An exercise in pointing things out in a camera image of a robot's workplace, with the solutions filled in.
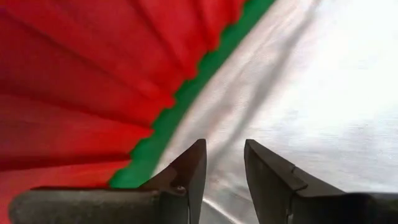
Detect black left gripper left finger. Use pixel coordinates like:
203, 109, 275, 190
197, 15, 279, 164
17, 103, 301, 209
9, 139, 208, 224

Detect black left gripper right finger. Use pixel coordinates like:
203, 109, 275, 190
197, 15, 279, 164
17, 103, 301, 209
244, 139, 398, 224

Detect light blue denim jeans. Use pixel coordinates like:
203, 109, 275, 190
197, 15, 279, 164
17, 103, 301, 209
154, 0, 398, 224

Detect red fabric laundry bin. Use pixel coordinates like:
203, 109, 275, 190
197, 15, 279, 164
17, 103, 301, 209
0, 0, 249, 224

